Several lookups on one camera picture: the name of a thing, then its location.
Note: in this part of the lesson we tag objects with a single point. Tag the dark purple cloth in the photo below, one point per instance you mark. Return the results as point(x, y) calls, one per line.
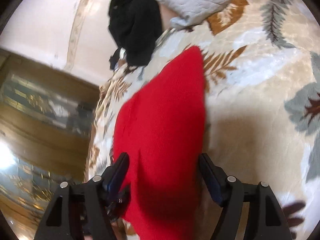
point(113, 58)

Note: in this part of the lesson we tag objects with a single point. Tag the leaf print blanket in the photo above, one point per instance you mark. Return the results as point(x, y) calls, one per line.
point(250, 92)

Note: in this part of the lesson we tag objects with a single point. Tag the wooden mirrored wardrobe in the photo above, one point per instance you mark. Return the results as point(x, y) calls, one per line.
point(37, 120)

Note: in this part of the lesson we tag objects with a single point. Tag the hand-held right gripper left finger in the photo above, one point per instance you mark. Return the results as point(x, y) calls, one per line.
point(117, 175)

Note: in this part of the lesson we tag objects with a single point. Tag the red and blue knitted sweater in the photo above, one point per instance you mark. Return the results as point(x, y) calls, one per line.
point(162, 130)

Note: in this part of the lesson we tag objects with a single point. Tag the black cloth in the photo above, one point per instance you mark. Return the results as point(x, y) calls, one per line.
point(135, 25)

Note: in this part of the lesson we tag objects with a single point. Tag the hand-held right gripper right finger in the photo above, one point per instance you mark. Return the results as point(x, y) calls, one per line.
point(211, 177)

